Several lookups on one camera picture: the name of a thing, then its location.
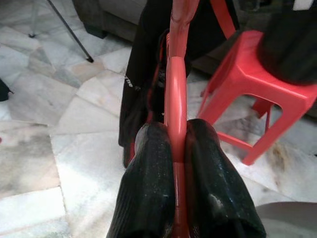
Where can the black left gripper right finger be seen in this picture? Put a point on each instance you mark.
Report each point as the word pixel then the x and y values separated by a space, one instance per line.
pixel 218 188

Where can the grey robot right leg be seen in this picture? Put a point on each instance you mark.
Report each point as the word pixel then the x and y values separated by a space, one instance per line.
pixel 289 220

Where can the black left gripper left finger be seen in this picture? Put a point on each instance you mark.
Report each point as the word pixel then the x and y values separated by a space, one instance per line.
pixel 148 186

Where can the black plastic bucket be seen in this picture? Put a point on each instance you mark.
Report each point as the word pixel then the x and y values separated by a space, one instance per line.
pixel 289 44

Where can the red plastic stool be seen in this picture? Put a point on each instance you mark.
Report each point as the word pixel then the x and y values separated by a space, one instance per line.
pixel 247 74

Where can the black garment with red stripes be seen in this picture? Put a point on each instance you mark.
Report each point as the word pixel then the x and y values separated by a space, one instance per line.
pixel 141 49

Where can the silver metal clothes rack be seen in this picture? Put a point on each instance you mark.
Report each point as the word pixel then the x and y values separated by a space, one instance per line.
pixel 72 32

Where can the red plastic hanger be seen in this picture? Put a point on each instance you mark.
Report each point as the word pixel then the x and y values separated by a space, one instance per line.
pixel 177 99

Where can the dark grey fabric sofa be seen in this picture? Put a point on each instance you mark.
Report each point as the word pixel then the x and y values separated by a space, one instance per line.
pixel 111 12

